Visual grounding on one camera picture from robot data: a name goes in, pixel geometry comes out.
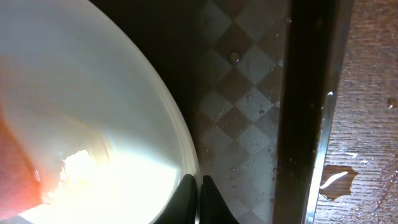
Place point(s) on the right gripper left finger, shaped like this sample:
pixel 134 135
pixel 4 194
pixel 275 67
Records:
pixel 182 207

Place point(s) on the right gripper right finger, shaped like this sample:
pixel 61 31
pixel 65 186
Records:
pixel 213 208

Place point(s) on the white plate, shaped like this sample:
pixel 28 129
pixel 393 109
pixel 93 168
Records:
pixel 105 137

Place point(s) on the green and white sponge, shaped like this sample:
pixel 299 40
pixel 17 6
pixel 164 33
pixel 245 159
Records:
pixel 20 190

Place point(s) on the brown serving tray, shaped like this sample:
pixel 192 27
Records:
pixel 255 81

